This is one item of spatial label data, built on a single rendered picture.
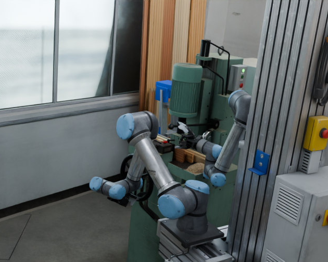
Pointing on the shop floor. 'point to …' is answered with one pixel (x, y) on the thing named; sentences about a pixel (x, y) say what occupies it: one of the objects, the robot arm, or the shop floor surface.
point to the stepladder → (162, 92)
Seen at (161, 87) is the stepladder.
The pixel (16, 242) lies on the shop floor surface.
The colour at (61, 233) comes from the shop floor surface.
